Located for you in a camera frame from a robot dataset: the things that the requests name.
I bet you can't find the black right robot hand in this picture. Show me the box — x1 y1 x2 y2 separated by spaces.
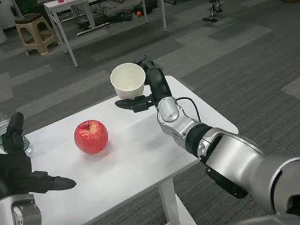
108 51 175 116

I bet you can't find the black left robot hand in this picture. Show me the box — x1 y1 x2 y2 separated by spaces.
0 95 78 203

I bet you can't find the white paper cup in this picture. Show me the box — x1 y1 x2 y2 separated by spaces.
108 59 150 102

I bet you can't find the black equipment pile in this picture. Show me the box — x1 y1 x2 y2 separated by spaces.
94 9 135 27

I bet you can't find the black box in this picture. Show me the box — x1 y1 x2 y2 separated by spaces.
132 0 161 15

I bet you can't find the red apple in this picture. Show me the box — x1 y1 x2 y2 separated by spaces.
72 117 112 158

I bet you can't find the white table leg base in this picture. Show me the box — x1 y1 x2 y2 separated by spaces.
63 173 200 225

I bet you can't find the beige plastic stool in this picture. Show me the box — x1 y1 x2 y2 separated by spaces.
14 10 62 60

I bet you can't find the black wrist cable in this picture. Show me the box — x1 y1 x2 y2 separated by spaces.
176 95 200 122

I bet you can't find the white desk pedestal leg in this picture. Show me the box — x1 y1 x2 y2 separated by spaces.
71 0 113 37

